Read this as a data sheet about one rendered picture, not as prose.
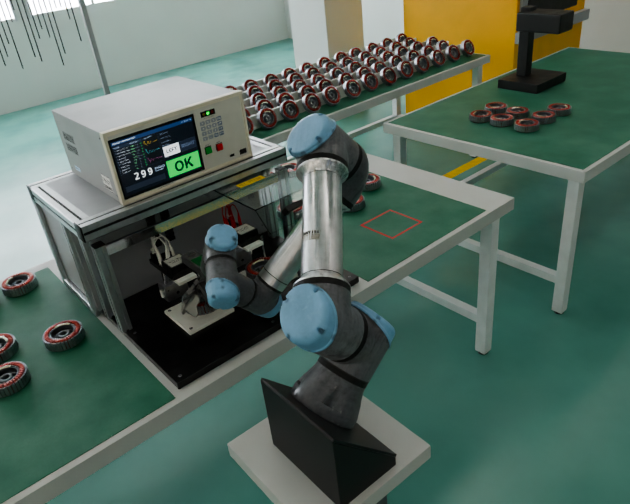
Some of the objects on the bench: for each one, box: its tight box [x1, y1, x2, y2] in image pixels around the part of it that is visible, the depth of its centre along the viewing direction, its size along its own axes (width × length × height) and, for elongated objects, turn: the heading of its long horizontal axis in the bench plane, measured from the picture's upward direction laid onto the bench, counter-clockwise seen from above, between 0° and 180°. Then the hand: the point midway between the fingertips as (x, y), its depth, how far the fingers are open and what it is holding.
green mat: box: [0, 267, 175, 504], centre depth 162 cm, size 94×61×1 cm, turn 51°
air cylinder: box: [157, 277, 189, 302], centre depth 181 cm, size 5×8×6 cm
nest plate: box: [164, 302, 234, 335], centre depth 172 cm, size 15×15×1 cm
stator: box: [245, 257, 271, 280], centre depth 184 cm, size 11×11×4 cm
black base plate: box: [102, 231, 359, 389], centre depth 181 cm, size 47×64×2 cm
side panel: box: [32, 199, 103, 317], centre depth 182 cm, size 28×3×32 cm, turn 51°
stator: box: [0, 361, 31, 398], centre depth 156 cm, size 11×11×4 cm
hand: (202, 300), depth 167 cm, fingers closed on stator, 13 cm apart
